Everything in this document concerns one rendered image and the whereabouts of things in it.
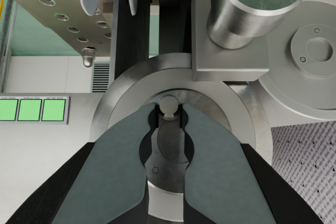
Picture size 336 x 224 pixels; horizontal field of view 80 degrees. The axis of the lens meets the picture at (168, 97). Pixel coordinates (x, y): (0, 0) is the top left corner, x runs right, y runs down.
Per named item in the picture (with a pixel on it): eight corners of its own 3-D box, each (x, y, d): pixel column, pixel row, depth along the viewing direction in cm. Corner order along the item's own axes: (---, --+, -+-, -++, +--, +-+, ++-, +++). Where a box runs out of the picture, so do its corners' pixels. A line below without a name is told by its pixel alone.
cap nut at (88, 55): (93, 47, 51) (91, 64, 50) (98, 53, 54) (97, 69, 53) (79, 47, 51) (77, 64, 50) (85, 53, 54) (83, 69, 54)
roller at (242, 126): (252, 67, 16) (261, 225, 14) (204, 110, 42) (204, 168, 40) (111, 65, 17) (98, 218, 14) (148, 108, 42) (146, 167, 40)
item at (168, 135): (147, 213, 13) (113, 108, 15) (151, 203, 15) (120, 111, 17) (251, 172, 14) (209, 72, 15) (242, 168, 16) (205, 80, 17)
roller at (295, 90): (380, -15, 18) (410, 121, 16) (260, 73, 43) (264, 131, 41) (244, -13, 18) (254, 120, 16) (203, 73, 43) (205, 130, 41)
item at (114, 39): (123, -85, 21) (113, 84, 18) (149, 30, 44) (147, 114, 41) (118, -85, 21) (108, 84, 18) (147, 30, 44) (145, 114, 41)
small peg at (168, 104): (154, 114, 12) (160, 91, 12) (158, 118, 15) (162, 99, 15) (177, 120, 12) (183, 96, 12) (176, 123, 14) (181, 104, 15)
